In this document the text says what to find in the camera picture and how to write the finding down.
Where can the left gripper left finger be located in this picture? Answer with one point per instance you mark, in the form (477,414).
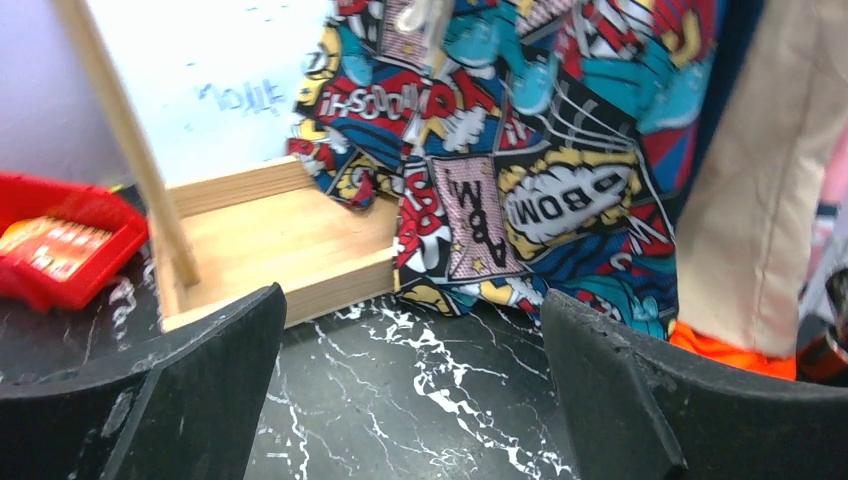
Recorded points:
(184,405)

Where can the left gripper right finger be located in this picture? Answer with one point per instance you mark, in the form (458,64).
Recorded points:
(637,407)

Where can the comic print shorts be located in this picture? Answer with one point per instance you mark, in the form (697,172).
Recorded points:
(532,145)

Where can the orange shorts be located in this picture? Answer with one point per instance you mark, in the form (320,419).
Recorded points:
(684,337)

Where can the beige shorts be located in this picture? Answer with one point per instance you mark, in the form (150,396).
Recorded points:
(744,236)

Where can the navy blue shorts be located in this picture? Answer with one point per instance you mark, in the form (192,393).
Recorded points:
(740,21)

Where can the wooden clothes rack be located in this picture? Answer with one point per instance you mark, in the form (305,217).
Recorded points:
(216,240)

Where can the orange card box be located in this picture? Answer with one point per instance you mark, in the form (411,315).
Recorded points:
(57,248)

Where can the red plastic bin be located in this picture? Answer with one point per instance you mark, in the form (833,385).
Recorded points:
(26,197)

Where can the pink patterned garment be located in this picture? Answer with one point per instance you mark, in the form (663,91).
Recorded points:
(831,195)

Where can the pink framed whiteboard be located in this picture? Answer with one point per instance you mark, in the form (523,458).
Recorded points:
(212,82)

